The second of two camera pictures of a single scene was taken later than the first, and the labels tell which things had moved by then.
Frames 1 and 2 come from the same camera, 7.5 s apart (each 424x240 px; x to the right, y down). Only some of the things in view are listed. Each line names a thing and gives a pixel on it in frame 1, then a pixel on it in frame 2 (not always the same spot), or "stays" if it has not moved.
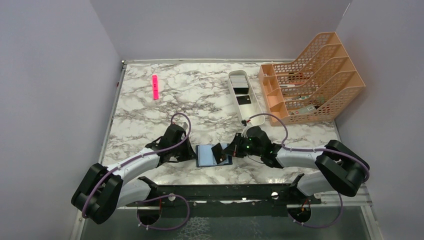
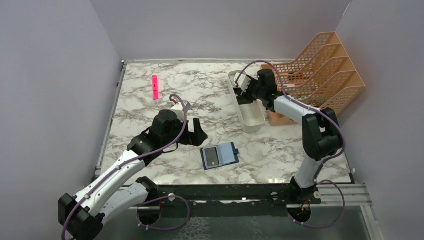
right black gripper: (233, 148) -> (245, 94)
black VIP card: (217, 151) -> (212, 156)
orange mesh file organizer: (318, 86) stays
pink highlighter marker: (155, 85) stays
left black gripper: (189, 155) -> (194, 138)
